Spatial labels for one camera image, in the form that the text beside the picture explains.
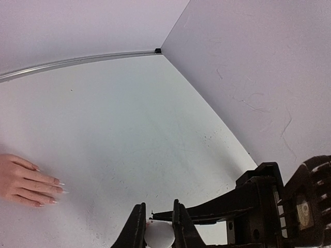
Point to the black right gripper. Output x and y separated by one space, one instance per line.
264 210

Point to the mannequin hand with nails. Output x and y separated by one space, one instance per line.
22 182

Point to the aluminium table frame rail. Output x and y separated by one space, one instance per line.
6 77

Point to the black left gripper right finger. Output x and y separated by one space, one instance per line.
186 234

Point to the nail polish brush cap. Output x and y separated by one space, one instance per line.
159 234

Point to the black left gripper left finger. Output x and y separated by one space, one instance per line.
133 232

